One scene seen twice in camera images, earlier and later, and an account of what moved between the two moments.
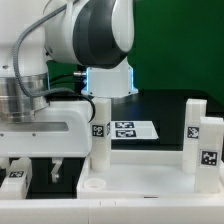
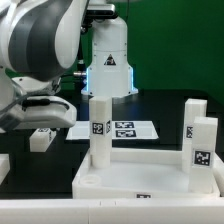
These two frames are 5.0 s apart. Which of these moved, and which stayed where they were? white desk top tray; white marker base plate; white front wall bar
Moved: white desk top tray
Stayed: white marker base plate; white front wall bar
